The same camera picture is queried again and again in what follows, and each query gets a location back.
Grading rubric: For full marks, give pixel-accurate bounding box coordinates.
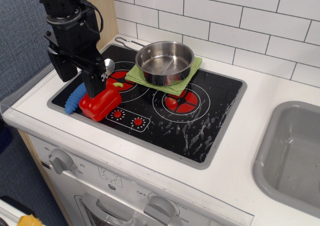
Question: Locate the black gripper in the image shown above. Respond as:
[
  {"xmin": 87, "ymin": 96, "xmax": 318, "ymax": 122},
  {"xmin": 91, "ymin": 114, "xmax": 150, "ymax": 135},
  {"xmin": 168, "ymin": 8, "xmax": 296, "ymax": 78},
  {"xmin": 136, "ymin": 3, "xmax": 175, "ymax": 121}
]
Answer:
[{"xmin": 45, "ymin": 8, "xmax": 107, "ymax": 98}]

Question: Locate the stainless steel pot with handle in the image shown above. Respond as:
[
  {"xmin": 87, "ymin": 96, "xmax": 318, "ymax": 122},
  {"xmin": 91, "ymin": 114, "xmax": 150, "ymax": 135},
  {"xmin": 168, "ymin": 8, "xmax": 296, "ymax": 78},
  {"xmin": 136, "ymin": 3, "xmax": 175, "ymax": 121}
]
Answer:
[{"xmin": 115, "ymin": 37, "xmax": 195, "ymax": 86}]

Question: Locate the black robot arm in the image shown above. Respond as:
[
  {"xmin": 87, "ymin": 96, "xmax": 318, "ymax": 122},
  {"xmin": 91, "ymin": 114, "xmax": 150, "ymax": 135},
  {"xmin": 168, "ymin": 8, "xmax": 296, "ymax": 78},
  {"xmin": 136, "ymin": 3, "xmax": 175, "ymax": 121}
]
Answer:
[{"xmin": 39, "ymin": 0, "xmax": 108, "ymax": 98}]

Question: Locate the black toy stove top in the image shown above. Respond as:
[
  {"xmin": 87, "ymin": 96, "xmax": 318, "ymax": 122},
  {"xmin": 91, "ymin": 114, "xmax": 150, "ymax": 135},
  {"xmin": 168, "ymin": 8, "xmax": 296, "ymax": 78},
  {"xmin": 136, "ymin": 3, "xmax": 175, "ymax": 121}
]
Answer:
[{"xmin": 46, "ymin": 44, "xmax": 248, "ymax": 170}]

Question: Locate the red toy bell pepper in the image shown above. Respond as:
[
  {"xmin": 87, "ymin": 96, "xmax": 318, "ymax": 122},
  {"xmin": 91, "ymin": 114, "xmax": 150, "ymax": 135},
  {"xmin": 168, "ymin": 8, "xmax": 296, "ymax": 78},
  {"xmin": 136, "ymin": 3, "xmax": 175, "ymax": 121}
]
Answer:
[{"xmin": 78, "ymin": 82, "xmax": 124, "ymax": 122}]

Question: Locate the green folded cloth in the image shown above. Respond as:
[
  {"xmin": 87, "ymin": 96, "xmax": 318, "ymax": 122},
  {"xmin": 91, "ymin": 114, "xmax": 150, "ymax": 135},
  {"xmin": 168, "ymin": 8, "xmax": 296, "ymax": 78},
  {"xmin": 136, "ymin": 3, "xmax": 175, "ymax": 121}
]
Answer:
[{"xmin": 125, "ymin": 57, "xmax": 202, "ymax": 96}]

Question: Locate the grey left oven knob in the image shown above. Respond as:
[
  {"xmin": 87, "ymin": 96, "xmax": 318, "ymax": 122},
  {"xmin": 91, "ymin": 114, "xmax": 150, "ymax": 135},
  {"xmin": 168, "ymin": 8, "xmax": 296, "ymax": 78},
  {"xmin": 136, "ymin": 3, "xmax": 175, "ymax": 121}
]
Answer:
[{"xmin": 49, "ymin": 149, "xmax": 74, "ymax": 175}]

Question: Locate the grey oven knob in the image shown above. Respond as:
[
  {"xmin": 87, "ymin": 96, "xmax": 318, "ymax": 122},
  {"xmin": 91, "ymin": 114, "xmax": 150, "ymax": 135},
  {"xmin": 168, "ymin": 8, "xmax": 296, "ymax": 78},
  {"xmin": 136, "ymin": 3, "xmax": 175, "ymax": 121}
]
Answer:
[
  {"xmin": 49, "ymin": 149, "xmax": 74, "ymax": 175},
  {"xmin": 143, "ymin": 196, "xmax": 177, "ymax": 225}
]

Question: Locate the white toy oven front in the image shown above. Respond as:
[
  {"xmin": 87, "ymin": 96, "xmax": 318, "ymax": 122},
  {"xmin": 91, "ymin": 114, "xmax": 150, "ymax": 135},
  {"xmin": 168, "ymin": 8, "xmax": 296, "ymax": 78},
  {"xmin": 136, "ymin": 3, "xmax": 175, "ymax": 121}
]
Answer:
[{"xmin": 29, "ymin": 136, "xmax": 253, "ymax": 225}]

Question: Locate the yellow object at corner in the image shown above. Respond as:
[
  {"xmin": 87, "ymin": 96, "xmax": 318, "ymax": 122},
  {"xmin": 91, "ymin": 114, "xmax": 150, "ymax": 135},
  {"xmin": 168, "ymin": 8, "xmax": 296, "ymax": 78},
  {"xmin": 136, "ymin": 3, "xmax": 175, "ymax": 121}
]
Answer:
[{"xmin": 17, "ymin": 214, "xmax": 43, "ymax": 226}]

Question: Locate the grey right oven knob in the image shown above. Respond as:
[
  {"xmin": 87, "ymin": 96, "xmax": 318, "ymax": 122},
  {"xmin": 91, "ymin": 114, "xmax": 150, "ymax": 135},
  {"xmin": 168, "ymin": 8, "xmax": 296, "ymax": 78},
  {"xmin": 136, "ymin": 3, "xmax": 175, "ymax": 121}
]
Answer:
[{"xmin": 143, "ymin": 196, "xmax": 177, "ymax": 225}]

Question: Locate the grey toy sink basin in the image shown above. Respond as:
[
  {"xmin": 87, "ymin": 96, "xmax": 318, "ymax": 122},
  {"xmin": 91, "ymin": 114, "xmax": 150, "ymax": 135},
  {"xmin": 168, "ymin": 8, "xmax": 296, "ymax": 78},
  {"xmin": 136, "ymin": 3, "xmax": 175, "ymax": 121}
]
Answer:
[{"xmin": 252, "ymin": 101, "xmax": 320, "ymax": 217}]

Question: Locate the blue handled metal spoon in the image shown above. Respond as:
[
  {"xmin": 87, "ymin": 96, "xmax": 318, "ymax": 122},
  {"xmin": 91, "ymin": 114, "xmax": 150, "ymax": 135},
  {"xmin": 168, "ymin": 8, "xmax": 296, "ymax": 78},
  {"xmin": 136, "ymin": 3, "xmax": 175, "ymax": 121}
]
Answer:
[{"xmin": 64, "ymin": 59, "xmax": 115, "ymax": 114}]

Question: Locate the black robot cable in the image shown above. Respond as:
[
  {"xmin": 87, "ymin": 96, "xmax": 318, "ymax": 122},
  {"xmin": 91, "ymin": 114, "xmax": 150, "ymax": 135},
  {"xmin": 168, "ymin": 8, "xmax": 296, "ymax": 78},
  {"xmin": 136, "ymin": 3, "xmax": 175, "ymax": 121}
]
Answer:
[{"xmin": 82, "ymin": 0, "xmax": 104, "ymax": 35}]

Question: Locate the light wooden side post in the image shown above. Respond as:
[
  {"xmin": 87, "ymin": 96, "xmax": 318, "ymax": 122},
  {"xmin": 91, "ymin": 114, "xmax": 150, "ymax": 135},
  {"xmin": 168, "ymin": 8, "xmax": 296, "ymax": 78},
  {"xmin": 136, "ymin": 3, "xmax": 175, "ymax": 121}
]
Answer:
[{"xmin": 87, "ymin": 0, "xmax": 118, "ymax": 51}]

